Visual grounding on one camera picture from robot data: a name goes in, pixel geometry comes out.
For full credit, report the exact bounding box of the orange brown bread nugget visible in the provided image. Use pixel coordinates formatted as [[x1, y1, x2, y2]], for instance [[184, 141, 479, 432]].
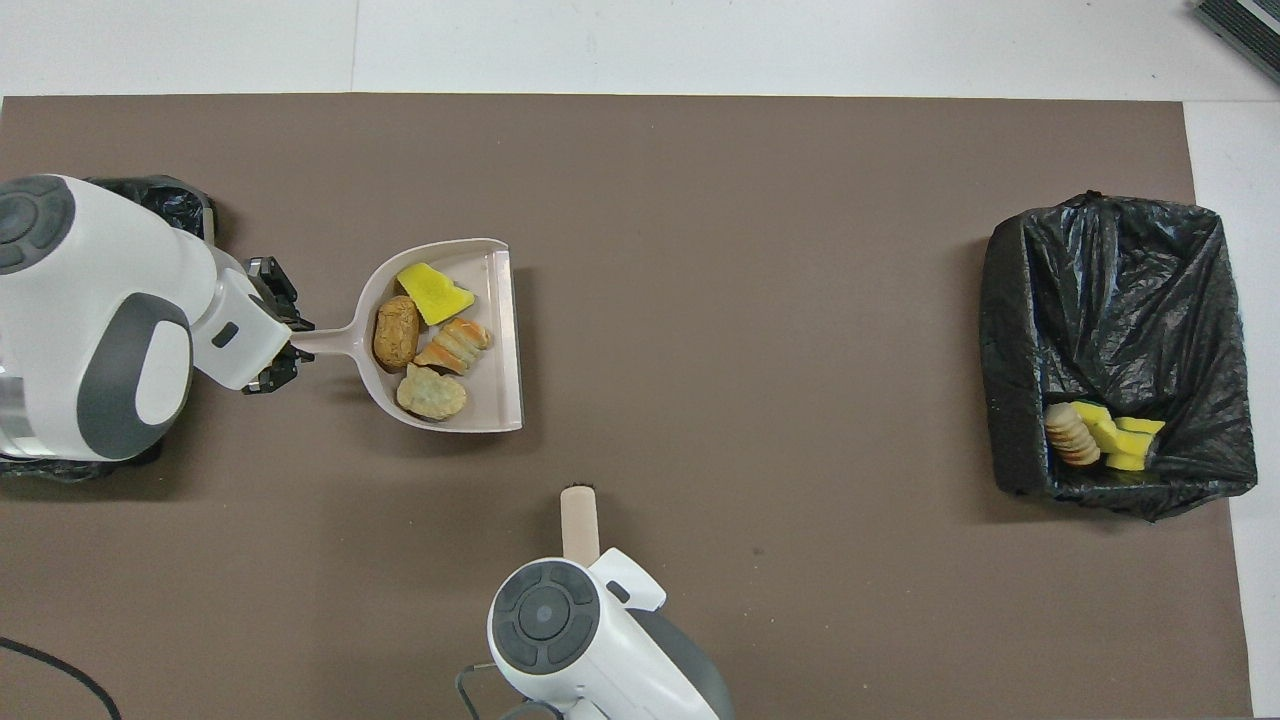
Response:
[[373, 295, 422, 372]]

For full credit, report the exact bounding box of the beige rock chunk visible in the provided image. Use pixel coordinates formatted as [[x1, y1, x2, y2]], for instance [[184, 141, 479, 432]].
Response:
[[396, 363, 469, 422], [413, 317, 494, 376], [1044, 402, 1103, 469]]

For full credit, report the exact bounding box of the yellow sponge piece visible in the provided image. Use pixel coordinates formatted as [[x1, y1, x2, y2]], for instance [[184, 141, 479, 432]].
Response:
[[1072, 400, 1121, 453], [396, 262, 477, 327], [1105, 416, 1167, 473]]

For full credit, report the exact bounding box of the beige plastic dustpan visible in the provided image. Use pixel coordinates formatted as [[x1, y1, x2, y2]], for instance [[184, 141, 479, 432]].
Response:
[[290, 238, 525, 434]]

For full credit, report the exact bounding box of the beige hand brush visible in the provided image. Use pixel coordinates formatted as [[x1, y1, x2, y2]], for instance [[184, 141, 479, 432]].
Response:
[[561, 485, 601, 566]]

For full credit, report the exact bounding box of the pink bin covered black bag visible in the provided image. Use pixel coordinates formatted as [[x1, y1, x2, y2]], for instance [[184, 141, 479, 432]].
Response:
[[0, 176, 219, 483]]

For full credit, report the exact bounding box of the open black bag lined bin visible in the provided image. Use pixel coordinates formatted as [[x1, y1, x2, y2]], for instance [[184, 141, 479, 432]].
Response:
[[979, 190, 1259, 523]]

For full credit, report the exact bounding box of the brown table mat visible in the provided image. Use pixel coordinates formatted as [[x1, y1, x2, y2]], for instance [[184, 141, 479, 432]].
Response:
[[0, 95, 1256, 720]]

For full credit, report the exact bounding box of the dark ribbed panel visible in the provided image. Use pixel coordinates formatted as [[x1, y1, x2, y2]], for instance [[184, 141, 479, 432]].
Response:
[[1192, 0, 1280, 86]]

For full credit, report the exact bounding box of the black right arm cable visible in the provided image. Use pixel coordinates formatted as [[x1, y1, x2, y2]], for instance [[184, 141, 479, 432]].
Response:
[[455, 662, 561, 720]]

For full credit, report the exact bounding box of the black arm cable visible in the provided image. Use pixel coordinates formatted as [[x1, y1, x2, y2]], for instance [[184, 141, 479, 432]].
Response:
[[0, 636, 124, 720], [455, 662, 561, 720]]

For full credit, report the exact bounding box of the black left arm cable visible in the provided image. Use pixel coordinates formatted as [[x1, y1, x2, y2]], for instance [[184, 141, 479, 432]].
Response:
[[0, 636, 124, 720]]

